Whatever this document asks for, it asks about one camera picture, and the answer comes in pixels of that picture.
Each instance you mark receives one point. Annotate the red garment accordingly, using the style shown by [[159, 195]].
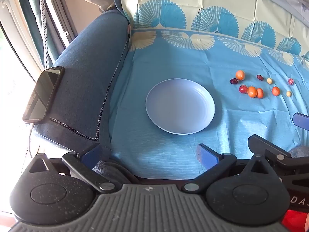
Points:
[[294, 221]]

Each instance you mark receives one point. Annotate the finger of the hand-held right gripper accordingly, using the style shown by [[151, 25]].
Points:
[[300, 120], [270, 147]]

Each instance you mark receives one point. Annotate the black smartphone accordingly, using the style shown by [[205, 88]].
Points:
[[42, 94]]

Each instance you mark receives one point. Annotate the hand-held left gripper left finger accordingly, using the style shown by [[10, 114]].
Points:
[[90, 155]]

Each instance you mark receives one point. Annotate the red plum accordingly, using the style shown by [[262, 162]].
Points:
[[291, 81]]

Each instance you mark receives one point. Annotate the blue fabric sofa armrest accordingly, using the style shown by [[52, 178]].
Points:
[[89, 72]]

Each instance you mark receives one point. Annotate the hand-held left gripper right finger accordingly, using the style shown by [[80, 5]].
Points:
[[205, 155]]

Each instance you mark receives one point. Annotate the light blue plate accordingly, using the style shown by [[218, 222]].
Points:
[[179, 106]]

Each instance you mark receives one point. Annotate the beige longan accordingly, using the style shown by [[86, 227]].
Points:
[[269, 80], [288, 93]]

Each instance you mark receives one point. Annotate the green curtain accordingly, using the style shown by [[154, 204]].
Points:
[[33, 9]]

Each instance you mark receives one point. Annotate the dark red jujube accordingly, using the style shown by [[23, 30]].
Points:
[[259, 77], [233, 81]]

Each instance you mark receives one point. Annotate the blue fan-print cloth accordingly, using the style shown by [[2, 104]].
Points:
[[169, 58]]

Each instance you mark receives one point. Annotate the red cherry tomato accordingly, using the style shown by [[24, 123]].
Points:
[[243, 89]]

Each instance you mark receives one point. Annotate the small orange tangerine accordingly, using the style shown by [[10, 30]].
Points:
[[275, 91], [240, 75], [252, 91], [260, 92]]

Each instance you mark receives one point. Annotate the grey brown curtain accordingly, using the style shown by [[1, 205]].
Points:
[[61, 9]]

